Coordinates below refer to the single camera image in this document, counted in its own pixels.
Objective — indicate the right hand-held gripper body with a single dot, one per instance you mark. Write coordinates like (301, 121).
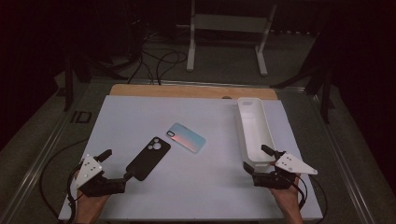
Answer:
(292, 165)

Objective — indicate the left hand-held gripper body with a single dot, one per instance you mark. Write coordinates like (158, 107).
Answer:
(90, 169)

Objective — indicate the white rectangular storage box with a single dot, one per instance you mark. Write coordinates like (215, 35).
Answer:
(257, 130)

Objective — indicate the black phone case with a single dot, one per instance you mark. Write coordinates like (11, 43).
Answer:
(149, 158)

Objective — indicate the pink blue gradient phone case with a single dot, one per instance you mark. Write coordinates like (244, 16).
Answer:
(186, 138)

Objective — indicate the person's left hand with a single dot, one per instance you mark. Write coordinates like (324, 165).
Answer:
(91, 203)

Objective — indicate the person's right hand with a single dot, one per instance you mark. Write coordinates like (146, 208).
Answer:
(289, 199)

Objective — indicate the white table mat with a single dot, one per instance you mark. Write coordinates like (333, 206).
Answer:
(199, 186)

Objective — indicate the black stand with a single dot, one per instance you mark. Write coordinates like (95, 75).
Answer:
(68, 87)
(325, 93)

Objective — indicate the black rectangular floor frame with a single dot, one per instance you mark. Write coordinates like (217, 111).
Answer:
(81, 117)

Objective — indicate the white metal stand frame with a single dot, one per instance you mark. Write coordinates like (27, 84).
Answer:
(230, 23)

